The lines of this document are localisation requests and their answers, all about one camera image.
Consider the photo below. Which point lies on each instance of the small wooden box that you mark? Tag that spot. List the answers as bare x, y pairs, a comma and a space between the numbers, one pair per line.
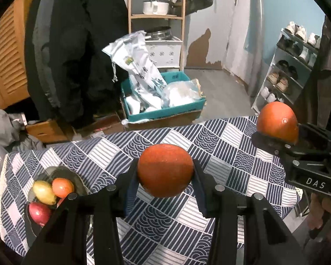
47, 131

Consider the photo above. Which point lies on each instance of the wooden shelf unit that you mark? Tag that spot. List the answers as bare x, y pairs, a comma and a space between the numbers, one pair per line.
153, 15

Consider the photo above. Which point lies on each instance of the orange tangerine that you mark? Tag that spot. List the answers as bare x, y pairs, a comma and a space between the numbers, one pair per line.
62, 187
278, 120

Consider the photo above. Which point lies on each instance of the white cooking pot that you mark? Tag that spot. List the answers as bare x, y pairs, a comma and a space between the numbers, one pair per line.
156, 7

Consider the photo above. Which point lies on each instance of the red apple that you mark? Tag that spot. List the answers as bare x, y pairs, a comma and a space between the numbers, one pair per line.
60, 202
39, 212

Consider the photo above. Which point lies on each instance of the white printed rice bag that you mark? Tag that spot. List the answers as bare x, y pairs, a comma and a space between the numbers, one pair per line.
131, 54

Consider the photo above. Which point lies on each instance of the grey cloth pile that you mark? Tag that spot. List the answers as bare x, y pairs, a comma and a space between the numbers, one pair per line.
13, 134

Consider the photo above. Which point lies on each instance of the clear plastic bag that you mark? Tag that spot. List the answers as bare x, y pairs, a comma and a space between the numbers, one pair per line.
183, 92

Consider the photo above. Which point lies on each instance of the dark orange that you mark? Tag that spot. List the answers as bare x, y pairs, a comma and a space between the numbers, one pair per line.
165, 170

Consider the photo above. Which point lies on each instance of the person's right hand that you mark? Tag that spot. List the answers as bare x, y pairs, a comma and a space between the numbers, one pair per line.
317, 210

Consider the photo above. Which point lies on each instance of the small green-yellow fruit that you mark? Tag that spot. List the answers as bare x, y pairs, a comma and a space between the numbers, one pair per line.
44, 193

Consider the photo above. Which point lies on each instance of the teal cardboard box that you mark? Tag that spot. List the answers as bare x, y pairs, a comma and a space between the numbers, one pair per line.
149, 112

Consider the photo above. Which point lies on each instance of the white patterned storage box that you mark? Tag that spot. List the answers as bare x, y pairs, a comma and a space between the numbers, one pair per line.
165, 53

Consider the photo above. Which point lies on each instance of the dark hanging coat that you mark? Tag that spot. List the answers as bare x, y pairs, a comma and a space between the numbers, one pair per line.
68, 75

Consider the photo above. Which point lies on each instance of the metal pot on box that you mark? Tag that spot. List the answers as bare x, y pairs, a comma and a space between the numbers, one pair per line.
160, 33

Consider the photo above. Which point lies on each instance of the shoe rack with shoes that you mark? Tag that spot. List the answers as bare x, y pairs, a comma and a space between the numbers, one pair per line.
292, 62

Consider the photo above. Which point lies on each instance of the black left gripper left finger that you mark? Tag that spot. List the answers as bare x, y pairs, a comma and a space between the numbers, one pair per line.
63, 240

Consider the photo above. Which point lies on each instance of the wooden louvered door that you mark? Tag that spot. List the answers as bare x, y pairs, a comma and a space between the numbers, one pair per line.
13, 78

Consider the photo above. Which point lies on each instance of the blue white patterned tablecloth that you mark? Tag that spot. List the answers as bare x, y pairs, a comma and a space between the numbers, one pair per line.
158, 231

